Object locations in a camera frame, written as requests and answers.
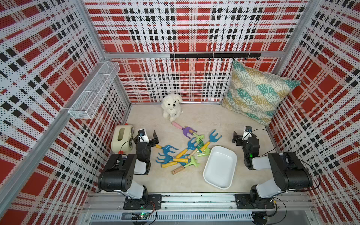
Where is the light green fork wooden handle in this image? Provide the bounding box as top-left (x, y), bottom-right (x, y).
top-left (187, 148), bottom-right (211, 158)

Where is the dark green rake wooden handle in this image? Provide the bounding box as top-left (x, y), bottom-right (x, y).
top-left (196, 141), bottom-right (204, 152)

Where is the white plastic storage box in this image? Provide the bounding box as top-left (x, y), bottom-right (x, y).
top-left (203, 146), bottom-right (238, 190)

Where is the light green rake wooden handle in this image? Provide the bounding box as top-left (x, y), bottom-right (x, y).
top-left (172, 156), bottom-right (200, 175)

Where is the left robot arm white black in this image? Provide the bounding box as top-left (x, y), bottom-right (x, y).
top-left (97, 129), bottom-right (159, 204)

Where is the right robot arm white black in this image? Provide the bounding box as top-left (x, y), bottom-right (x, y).
top-left (232, 130), bottom-right (313, 204)

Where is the light green rake near purple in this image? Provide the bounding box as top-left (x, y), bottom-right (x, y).
top-left (193, 133), bottom-right (204, 144)

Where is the cream retro toaster toy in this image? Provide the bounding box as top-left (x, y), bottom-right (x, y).
top-left (111, 124), bottom-right (134, 154)

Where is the white plush dog toy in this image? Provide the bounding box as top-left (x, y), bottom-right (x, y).
top-left (161, 93), bottom-right (183, 122)

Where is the teal yellow patterned pillow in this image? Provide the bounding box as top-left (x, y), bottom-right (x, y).
top-left (221, 61), bottom-right (302, 126)

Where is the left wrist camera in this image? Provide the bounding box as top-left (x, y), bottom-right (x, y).
top-left (138, 129), bottom-right (150, 143)

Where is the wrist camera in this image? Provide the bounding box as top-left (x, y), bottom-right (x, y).
top-left (242, 126), bottom-right (253, 141)
top-left (138, 129), bottom-right (150, 143)

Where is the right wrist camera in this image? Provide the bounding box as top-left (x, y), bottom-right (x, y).
top-left (242, 126), bottom-right (253, 141)

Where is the purple rake pink handle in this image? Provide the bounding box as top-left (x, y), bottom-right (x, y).
top-left (172, 121), bottom-right (197, 139)

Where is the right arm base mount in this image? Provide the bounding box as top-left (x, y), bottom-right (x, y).
top-left (234, 185), bottom-right (276, 209)

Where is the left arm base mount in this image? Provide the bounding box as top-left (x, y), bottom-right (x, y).
top-left (123, 186), bottom-right (162, 210)

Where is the white wire mesh shelf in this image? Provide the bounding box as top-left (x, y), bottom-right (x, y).
top-left (68, 61), bottom-right (120, 119)

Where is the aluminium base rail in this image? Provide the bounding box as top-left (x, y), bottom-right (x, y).
top-left (79, 193), bottom-right (321, 225)

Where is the black wall hook rail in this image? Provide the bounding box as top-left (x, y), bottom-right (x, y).
top-left (170, 52), bottom-right (262, 59)

